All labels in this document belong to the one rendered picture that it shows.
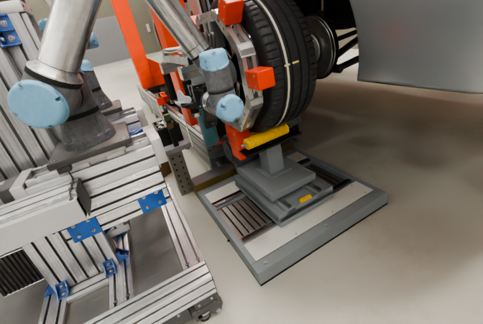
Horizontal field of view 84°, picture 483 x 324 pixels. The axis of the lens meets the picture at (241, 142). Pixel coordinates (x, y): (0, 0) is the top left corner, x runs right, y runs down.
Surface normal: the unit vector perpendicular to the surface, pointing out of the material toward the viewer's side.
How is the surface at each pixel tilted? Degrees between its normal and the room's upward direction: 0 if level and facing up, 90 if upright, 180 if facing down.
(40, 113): 96
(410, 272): 0
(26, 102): 96
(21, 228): 90
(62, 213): 90
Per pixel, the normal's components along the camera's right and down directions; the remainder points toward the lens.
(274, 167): 0.47, 0.29
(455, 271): -0.20, -0.89
